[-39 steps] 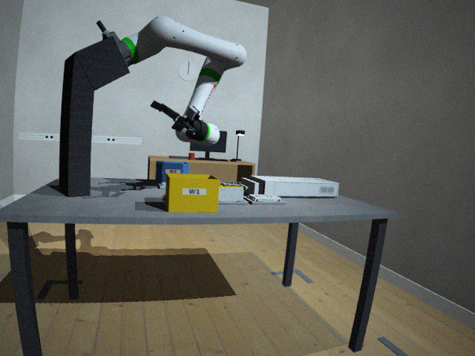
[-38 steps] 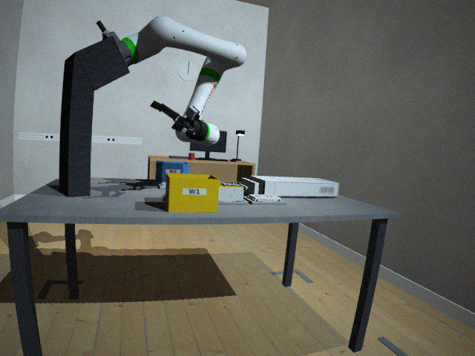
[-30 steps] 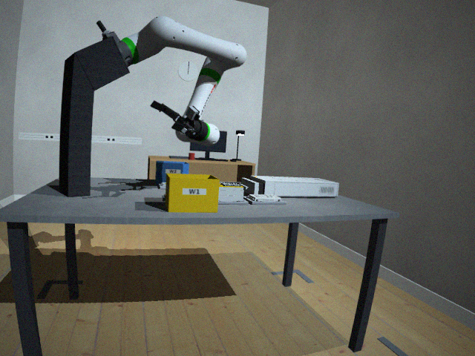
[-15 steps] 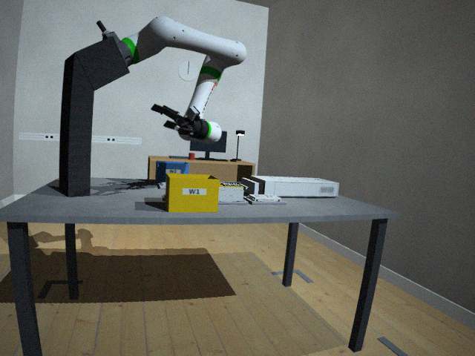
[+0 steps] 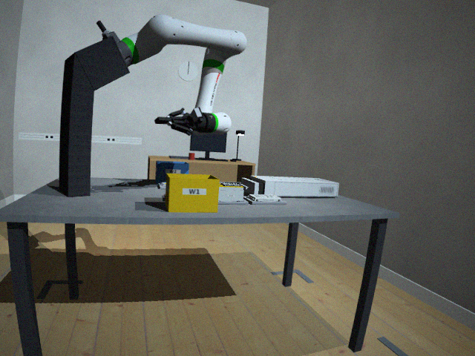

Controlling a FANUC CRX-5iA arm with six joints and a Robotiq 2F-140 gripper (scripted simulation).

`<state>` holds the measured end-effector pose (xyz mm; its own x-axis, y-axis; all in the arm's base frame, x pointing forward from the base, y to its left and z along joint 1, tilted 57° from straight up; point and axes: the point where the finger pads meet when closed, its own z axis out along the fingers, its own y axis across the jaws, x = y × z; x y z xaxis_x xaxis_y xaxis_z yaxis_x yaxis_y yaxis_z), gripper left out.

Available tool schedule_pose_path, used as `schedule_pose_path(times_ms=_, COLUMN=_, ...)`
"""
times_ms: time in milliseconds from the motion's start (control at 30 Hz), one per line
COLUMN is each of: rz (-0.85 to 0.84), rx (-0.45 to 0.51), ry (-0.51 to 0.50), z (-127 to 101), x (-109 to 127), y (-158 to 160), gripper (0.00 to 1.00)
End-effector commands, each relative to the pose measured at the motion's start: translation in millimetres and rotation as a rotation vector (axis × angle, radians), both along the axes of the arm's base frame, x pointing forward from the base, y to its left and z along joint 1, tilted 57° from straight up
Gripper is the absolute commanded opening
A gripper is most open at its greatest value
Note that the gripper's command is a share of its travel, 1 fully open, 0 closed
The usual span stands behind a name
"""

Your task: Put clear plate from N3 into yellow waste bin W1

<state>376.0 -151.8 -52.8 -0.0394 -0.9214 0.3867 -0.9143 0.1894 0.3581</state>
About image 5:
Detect yellow open-top bin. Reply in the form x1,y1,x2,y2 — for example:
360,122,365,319
166,174,220,213

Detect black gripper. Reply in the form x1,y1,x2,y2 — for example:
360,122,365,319
154,108,206,136

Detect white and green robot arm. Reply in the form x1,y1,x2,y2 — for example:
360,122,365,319
96,14,247,136

